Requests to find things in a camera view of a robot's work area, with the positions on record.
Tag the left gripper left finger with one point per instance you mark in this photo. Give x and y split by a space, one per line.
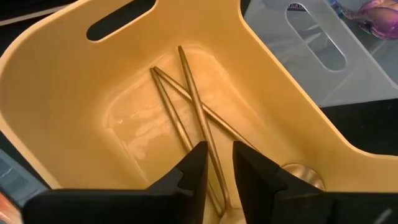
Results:
124 207

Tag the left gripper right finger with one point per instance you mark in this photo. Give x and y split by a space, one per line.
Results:
311 208

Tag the gold spoon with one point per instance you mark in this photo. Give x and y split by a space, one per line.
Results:
172 115
199 109

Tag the yellow plastic bin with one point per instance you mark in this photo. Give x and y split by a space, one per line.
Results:
77 109

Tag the blue-grey plastic bin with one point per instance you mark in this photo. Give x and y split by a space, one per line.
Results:
15 180

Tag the clear plastic bin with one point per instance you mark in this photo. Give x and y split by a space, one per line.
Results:
280 46

